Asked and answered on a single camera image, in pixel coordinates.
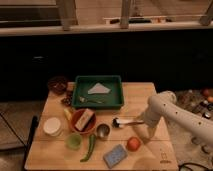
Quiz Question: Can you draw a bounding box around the white black dish brush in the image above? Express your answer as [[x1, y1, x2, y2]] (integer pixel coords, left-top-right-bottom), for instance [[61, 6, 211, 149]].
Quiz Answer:
[[112, 118, 143, 128]]

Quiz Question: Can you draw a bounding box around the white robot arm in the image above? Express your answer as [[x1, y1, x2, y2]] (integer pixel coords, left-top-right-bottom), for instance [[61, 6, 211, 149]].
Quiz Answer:
[[142, 91, 213, 146]]

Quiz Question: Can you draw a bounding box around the small metal cup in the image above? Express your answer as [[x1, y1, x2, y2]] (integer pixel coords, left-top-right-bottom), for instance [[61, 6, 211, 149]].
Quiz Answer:
[[96, 124, 110, 140]]

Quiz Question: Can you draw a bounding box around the green plastic cup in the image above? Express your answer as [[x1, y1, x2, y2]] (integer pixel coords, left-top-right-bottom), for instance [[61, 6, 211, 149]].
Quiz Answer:
[[66, 133, 82, 150]]

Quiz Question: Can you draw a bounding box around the white paper cup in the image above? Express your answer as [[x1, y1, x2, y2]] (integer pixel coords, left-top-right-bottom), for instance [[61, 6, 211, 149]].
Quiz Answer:
[[43, 117, 62, 137]]

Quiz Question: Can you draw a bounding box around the orange fruit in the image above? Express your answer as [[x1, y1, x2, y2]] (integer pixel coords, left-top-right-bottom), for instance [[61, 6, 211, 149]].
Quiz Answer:
[[126, 137, 141, 152]]

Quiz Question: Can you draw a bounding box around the blue sponge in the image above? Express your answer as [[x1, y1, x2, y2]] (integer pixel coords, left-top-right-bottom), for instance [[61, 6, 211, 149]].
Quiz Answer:
[[103, 144, 127, 169]]

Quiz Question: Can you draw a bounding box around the green plastic tray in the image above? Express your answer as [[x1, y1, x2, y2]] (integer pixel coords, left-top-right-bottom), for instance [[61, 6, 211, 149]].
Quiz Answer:
[[72, 75, 124, 109]]

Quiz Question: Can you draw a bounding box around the green chili pepper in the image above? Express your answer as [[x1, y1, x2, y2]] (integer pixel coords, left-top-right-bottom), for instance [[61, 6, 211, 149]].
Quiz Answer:
[[80, 134, 96, 162]]

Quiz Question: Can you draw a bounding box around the orange clay bowl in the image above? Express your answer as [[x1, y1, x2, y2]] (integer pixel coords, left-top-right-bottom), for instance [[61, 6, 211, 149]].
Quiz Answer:
[[70, 108, 96, 135]]

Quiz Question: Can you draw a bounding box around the grey folded cloth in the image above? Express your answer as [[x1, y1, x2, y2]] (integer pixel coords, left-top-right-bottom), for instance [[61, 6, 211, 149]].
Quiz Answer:
[[88, 83, 110, 94]]

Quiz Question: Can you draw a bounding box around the tan sponge block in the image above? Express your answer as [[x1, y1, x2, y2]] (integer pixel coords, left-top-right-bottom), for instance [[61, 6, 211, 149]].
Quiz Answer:
[[75, 109, 94, 131]]

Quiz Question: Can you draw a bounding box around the metal fork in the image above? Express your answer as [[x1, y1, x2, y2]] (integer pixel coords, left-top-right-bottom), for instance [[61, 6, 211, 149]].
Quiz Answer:
[[79, 96, 103, 104]]

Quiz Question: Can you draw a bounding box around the yellow banana piece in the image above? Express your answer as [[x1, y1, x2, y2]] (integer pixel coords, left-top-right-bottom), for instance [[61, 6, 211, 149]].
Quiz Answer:
[[64, 109, 72, 121]]

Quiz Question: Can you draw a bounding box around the brown pine cone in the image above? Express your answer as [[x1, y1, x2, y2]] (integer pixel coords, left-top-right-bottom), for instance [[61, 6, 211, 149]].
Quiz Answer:
[[61, 91, 73, 106]]

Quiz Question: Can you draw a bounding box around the dark brown bowl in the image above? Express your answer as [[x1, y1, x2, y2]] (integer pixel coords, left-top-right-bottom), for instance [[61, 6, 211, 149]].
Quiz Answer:
[[47, 76, 68, 95]]

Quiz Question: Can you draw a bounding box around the black table stand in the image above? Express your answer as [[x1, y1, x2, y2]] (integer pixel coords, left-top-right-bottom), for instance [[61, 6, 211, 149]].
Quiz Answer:
[[22, 116, 38, 171]]

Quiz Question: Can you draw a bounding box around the black cable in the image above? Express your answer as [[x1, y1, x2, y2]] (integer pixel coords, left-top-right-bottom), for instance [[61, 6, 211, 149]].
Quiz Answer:
[[178, 162, 213, 171]]

